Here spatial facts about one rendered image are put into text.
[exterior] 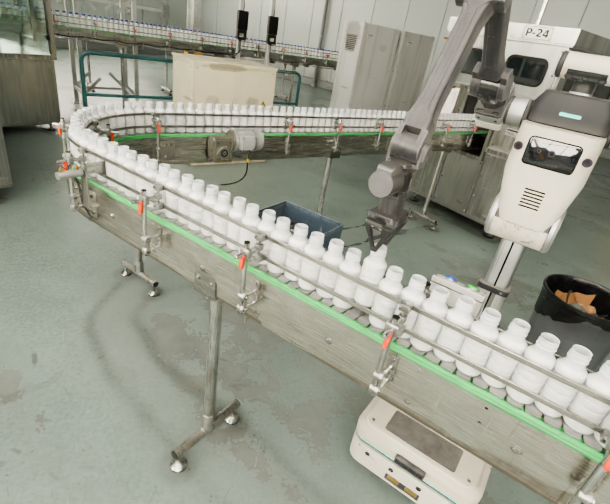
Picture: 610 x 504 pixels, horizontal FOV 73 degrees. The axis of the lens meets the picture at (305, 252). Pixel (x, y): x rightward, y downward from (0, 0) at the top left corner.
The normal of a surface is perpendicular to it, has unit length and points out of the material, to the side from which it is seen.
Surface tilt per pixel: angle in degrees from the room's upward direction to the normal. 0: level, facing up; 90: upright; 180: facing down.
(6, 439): 0
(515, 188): 90
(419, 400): 90
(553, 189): 90
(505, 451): 90
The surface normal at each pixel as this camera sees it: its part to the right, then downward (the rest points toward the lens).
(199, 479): 0.15, -0.87
